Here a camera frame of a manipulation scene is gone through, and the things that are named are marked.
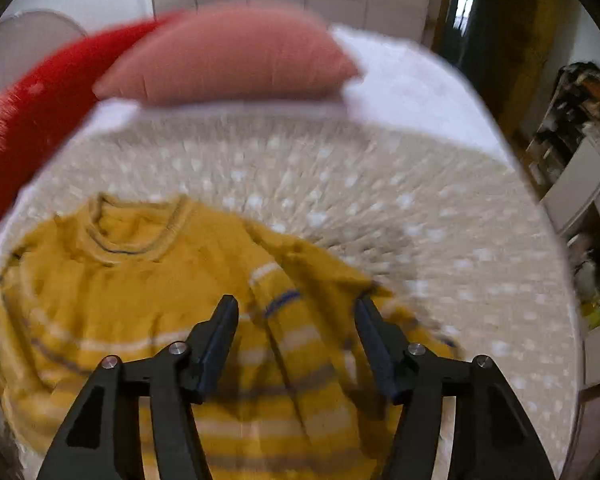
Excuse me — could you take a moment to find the yellow striped sweater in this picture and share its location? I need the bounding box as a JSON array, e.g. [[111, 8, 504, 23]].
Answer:
[[0, 193, 462, 480]]

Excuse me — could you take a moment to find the pink pillow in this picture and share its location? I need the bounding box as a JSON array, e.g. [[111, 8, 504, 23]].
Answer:
[[93, 9, 363, 107]]

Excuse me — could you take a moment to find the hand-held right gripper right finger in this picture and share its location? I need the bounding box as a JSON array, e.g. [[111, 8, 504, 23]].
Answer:
[[354, 294, 557, 480]]

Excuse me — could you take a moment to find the beige dotted blanket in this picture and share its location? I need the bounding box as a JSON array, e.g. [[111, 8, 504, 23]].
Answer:
[[0, 119, 583, 480]]

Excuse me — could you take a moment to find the cluttered white shelf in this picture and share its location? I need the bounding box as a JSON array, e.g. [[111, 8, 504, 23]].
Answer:
[[523, 62, 600, 391]]

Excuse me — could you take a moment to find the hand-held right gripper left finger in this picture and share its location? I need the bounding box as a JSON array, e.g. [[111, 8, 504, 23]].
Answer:
[[36, 294, 240, 480]]

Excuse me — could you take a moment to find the red blanket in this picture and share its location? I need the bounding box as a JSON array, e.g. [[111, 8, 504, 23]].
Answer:
[[0, 10, 186, 251]]

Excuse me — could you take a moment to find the white bed sheet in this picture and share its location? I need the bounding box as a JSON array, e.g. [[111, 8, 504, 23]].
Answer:
[[0, 24, 531, 281]]

